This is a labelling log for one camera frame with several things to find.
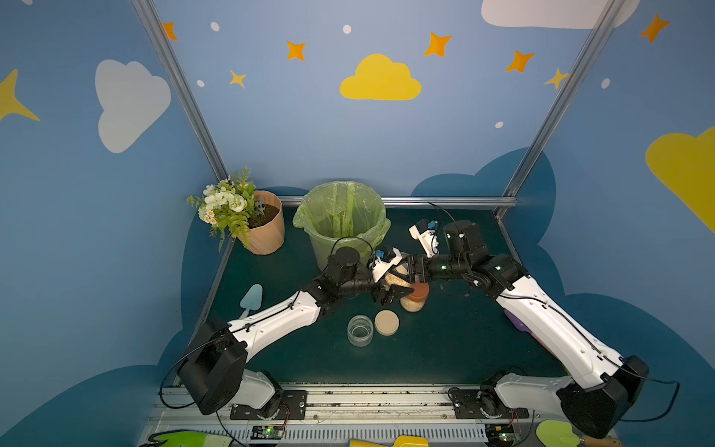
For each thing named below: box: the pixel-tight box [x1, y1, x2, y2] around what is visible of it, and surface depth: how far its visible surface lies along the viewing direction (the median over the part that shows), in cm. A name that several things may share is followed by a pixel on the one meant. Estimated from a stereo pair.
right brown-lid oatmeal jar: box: [399, 281, 430, 313], surface depth 88 cm
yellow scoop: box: [349, 435, 430, 447], surface depth 71 cm
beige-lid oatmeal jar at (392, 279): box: [384, 263, 411, 287], surface depth 69 cm
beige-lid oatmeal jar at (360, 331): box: [347, 314, 375, 348], surface depth 86 cm
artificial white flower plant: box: [186, 165, 266, 253], surface depth 85 cm
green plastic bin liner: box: [293, 180, 392, 249], surface depth 95 cm
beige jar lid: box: [374, 309, 400, 337], surface depth 90 cm
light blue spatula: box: [239, 283, 263, 320], surface depth 96 cm
